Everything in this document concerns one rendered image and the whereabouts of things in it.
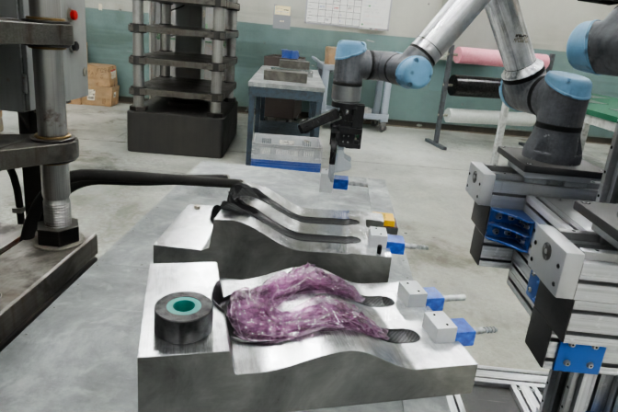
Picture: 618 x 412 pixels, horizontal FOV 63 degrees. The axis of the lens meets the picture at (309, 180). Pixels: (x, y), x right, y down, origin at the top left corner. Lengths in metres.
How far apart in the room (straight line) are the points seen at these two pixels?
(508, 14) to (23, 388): 1.34
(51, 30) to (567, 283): 1.10
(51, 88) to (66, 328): 0.51
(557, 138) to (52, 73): 1.23
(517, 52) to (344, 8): 6.06
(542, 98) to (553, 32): 6.83
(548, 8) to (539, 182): 6.86
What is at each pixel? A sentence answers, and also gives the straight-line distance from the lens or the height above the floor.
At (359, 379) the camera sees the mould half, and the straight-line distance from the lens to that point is 0.79.
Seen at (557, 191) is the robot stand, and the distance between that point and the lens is 1.51.
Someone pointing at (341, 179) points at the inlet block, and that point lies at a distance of 1.36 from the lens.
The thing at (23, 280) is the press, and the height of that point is 0.79.
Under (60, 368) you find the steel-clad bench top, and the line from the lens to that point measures 0.90.
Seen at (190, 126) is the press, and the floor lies 0.30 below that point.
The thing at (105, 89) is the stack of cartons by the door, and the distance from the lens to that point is 7.60.
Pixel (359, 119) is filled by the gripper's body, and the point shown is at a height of 1.11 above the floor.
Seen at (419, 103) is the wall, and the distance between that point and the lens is 7.77.
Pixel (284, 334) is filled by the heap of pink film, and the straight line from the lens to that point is 0.78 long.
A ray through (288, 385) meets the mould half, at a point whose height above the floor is 0.85.
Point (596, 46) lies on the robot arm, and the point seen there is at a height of 1.34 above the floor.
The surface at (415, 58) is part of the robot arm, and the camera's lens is 1.20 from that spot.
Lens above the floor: 1.33
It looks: 17 degrees down
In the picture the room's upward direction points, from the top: 5 degrees clockwise
